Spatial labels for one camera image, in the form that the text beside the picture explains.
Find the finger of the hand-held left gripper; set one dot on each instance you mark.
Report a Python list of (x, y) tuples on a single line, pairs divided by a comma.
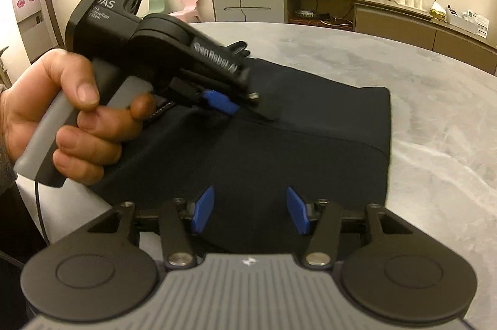
[(264, 108), (219, 102)]

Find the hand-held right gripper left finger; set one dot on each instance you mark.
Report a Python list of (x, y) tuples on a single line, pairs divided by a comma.
[(204, 209)]

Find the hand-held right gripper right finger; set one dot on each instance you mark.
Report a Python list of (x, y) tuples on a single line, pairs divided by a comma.
[(297, 211)]

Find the black pants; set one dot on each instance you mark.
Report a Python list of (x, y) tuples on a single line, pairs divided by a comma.
[(310, 143)]

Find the person's left forearm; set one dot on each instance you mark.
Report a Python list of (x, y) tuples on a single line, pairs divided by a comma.
[(4, 174)]

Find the person's left hand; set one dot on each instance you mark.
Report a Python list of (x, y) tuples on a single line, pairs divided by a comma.
[(23, 112)]

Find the green plastic chair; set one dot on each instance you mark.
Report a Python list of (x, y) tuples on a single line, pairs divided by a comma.
[(159, 4)]

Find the pink plastic chair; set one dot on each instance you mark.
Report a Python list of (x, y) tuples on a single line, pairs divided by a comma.
[(190, 0)]

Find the grey low tv cabinet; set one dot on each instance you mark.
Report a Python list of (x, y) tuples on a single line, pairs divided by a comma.
[(252, 8)]

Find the white door with red decoration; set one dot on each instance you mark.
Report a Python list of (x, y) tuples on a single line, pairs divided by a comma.
[(25, 13)]

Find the person's dark clothing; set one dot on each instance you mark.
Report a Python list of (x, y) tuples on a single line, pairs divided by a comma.
[(15, 229)]

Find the gold tissue box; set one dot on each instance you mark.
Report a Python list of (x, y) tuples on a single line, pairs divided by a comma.
[(437, 12)]

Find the white storage box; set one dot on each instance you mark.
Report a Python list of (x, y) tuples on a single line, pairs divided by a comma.
[(466, 22)]

